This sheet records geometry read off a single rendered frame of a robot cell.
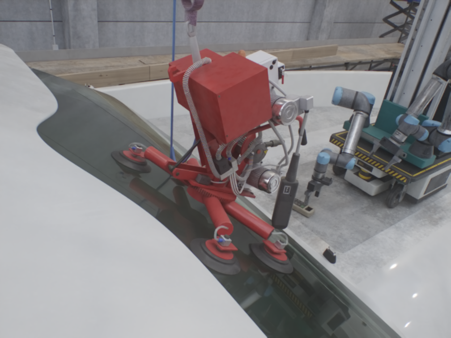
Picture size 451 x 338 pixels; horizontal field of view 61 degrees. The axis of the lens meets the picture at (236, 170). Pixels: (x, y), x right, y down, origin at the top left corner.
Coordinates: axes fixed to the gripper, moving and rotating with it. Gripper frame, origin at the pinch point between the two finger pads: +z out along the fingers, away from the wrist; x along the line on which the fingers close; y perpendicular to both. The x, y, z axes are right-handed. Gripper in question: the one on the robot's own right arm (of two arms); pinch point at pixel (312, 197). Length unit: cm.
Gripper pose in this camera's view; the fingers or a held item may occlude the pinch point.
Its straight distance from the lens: 247.5
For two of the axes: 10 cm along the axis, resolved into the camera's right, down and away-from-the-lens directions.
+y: -7.5, -4.2, 5.1
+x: -6.5, 3.1, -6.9
